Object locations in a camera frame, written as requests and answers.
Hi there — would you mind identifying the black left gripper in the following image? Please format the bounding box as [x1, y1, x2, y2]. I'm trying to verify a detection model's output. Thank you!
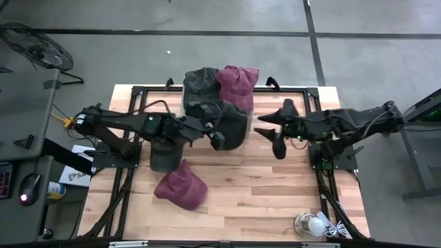
[186, 102, 226, 152]

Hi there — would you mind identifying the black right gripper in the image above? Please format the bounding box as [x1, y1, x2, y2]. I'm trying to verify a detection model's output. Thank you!
[254, 99, 316, 160]

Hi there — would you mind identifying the dark grey baseball cap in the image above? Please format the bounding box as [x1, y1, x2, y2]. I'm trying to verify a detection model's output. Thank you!
[148, 137, 185, 173]
[206, 99, 249, 152]
[181, 67, 221, 111]

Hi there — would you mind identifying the maroon baseball cap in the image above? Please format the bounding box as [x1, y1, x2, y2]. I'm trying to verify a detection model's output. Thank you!
[215, 65, 260, 113]
[153, 158, 209, 211]

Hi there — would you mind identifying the green perforated metal shelf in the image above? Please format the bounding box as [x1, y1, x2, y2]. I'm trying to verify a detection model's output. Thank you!
[179, 74, 254, 134]

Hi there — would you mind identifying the white light bulb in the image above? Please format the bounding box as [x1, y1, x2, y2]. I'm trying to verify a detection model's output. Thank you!
[307, 217, 327, 236]

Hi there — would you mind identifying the dark grey metal stand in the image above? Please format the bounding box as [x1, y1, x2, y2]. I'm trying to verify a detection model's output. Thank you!
[384, 87, 441, 201]

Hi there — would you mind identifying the yellow power plug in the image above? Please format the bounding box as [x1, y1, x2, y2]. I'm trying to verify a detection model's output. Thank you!
[50, 112, 76, 129]

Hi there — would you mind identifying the white printed cardboard box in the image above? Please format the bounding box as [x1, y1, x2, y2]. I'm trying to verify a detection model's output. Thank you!
[58, 144, 96, 188]

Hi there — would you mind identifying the black angled bar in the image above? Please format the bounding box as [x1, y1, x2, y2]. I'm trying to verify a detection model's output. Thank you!
[41, 137, 96, 176]

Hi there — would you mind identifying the white and yellow can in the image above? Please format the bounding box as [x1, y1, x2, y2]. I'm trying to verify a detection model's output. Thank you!
[46, 181, 67, 200]

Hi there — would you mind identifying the black floor fan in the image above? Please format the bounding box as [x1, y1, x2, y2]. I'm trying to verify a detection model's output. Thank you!
[0, 22, 85, 86]

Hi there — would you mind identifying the black computer mouse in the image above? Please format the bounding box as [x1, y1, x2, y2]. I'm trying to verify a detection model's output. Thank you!
[17, 172, 42, 207]

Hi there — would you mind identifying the grey desk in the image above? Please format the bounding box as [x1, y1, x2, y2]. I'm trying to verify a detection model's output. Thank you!
[0, 154, 55, 245]
[0, 68, 61, 162]

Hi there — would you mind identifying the black backlit keyboard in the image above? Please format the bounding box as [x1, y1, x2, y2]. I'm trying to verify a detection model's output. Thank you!
[0, 161, 14, 200]

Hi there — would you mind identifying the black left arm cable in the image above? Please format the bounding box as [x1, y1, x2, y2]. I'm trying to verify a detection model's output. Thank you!
[132, 99, 173, 116]

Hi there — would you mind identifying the black aluminium table frame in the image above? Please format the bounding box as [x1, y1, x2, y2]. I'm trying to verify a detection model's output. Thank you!
[77, 85, 369, 248]

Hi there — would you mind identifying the white lamp cable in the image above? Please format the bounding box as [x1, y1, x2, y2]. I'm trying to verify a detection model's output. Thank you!
[315, 211, 349, 238]

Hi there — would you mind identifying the silver frame bracket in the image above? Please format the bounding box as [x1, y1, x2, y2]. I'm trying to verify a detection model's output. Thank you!
[109, 240, 149, 248]
[302, 242, 341, 248]

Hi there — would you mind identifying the black desk bracket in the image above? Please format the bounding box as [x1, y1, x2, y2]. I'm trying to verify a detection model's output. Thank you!
[13, 134, 35, 150]

